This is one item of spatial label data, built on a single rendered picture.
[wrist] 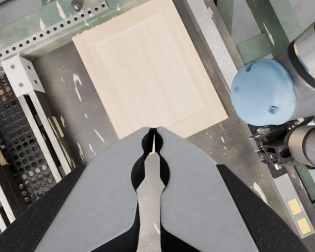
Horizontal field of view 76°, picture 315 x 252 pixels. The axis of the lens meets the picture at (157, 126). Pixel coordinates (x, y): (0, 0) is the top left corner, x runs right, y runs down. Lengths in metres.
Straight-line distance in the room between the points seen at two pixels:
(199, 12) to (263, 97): 0.59
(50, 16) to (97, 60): 0.21
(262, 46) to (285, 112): 0.66
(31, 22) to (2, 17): 0.94
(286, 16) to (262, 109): 0.65
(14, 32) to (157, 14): 0.49
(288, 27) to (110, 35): 0.60
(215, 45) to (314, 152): 0.48
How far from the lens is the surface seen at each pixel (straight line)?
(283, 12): 0.87
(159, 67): 0.73
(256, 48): 0.88
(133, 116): 0.71
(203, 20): 0.78
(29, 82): 0.79
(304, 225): 0.89
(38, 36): 0.84
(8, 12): 1.79
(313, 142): 0.41
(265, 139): 0.53
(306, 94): 0.25
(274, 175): 0.78
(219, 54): 0.75
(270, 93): 0.23
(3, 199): 0.85
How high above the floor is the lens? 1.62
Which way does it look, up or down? 33 degrees down
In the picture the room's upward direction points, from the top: 155 degrees clockwise
